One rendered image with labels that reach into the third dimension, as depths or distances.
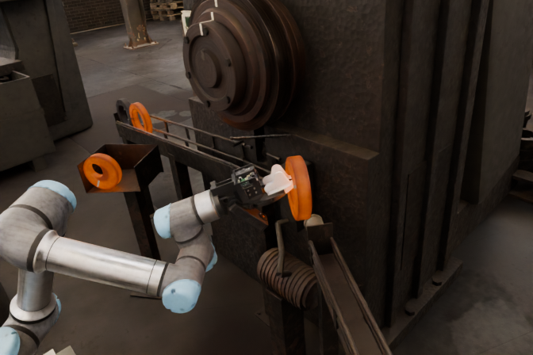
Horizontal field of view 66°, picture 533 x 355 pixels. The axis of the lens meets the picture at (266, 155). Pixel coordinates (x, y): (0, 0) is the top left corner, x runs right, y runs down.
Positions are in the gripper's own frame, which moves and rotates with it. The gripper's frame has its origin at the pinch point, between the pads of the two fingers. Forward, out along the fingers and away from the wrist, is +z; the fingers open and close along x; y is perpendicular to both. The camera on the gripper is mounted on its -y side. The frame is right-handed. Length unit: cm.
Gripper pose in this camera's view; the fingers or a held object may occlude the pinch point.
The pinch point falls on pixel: (297, 181)
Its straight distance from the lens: 99.4
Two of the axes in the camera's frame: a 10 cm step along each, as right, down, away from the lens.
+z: 9.3, -3.5, -0.4
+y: -3.3, -8.2, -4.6
